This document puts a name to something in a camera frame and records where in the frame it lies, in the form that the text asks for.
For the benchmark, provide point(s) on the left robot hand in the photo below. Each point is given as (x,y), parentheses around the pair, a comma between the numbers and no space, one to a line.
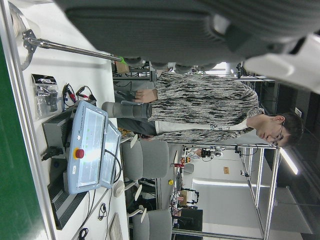
(150,32)

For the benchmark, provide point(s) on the brown cardboard box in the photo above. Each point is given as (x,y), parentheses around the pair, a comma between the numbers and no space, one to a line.
(121,67)

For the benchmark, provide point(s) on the grey metal electronics box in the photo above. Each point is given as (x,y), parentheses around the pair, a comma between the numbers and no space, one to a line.
(56,127)

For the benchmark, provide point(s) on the black ribbed heat sink box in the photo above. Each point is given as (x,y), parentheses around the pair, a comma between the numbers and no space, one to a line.
(65,202)

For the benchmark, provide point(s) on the chrome metal rod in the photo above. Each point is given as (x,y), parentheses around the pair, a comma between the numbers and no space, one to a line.
(75,49)

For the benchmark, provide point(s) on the grey cylindrical tube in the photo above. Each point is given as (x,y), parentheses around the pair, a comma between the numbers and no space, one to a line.
(125,110)

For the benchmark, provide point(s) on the person in patterned cardigan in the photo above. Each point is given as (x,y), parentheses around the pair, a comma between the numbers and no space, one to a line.
(200,100)

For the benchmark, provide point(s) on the red black alligator clip lead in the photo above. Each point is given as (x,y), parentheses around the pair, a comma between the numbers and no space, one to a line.
(69,95)
(85,93)

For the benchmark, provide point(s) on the plastic bag with black parts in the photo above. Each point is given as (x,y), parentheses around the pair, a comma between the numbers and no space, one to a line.
(45,97)

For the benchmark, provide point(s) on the grey office chair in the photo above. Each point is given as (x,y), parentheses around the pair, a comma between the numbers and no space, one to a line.
(152,160)
(157,225)

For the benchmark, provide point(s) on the small blue-grey teach pendant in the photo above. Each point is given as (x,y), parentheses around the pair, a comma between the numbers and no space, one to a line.
(110,155)

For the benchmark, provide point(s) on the large blue-grey teach pendant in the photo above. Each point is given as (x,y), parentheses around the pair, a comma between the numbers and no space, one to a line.
(87,150)

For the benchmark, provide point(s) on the green conveyor belt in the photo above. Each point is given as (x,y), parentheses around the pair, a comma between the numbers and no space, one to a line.
(15,150)

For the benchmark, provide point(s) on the ceiling light strip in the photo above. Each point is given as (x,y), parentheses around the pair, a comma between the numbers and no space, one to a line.
(290,161)

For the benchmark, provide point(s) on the black monitor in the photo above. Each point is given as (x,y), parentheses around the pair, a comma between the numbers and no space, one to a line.
(191,220)

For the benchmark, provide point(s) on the white keyboard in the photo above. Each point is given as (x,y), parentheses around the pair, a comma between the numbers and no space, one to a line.
(116,228)

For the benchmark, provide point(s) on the aluminium conveyor side rail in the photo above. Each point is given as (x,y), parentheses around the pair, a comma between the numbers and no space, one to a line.
(25,120)

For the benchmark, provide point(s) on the aluminium profile frame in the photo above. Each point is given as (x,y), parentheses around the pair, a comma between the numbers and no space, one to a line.
(260,187)

